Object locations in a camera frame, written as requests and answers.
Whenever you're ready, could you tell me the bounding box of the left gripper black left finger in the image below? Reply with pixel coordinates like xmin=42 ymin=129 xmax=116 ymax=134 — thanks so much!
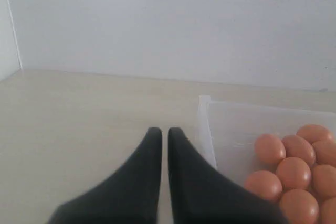
xmin=49 ymin=127 xmax=162 ymax=223

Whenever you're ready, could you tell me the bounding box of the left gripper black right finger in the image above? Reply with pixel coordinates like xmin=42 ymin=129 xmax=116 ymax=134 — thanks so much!
xmin=168 ymin=127 xmax=288 ymax=223

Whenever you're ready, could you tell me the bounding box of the brown egg placed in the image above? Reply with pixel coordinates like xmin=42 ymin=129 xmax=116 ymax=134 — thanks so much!
xmin=282 ymin=135 xmax=316 ymax=167
xmin=255 ymin=134 xmax=286 ymax=165
xmin=276 ymin=157 xmax=311 ymax=190

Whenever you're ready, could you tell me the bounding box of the brown egg middle row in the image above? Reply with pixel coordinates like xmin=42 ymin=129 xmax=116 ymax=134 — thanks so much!
xmin=244 ymin=170 xmax=282 ymax=202

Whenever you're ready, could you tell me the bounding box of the clear plastic bin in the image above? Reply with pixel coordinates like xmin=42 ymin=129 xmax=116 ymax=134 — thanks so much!
xmin=198 ymin=94 xmax=336 ymax=224

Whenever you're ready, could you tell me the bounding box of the brown egg middle right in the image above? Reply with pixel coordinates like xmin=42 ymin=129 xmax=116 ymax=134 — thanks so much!
xmin=312 ymin=165 xmax=335 ymax=199

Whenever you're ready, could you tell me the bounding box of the brown egg far corner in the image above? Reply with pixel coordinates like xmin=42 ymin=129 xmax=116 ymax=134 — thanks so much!
xmin=296 ymin=124 xmax=334 ymax=144

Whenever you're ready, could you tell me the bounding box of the brown egg centre right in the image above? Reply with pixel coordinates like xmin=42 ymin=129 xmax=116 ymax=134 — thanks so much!
xmin=320 ymin=197 xmax=336 ymax=224

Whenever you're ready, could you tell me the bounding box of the brown egg far right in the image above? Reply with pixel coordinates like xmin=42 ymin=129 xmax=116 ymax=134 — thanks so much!
xmin=312 ymin=141 xmax=336 ymax=167

